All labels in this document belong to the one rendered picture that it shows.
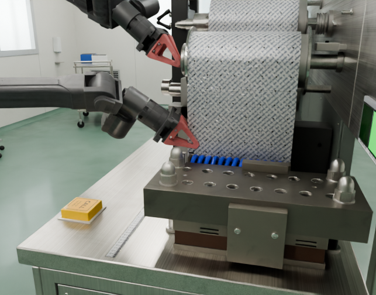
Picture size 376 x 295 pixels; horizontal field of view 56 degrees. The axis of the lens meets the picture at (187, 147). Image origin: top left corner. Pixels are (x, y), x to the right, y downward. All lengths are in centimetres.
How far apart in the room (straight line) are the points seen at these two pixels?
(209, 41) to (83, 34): 652
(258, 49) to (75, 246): 55
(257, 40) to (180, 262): 48
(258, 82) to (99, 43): 643
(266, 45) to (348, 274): 47
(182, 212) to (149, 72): 615
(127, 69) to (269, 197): 637
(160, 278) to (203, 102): 38
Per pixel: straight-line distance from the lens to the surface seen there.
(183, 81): 88
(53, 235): 83
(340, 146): 84
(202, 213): 67
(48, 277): 81
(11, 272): 240
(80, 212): 86
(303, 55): 79
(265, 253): 67
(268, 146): 81
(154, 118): 79
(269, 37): 80
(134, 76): 689
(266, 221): 64
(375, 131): 52
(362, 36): 69
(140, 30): 90
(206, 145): 83
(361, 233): 68
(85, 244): 78
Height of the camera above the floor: 131
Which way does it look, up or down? 18 degrees down
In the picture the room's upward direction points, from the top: straight up
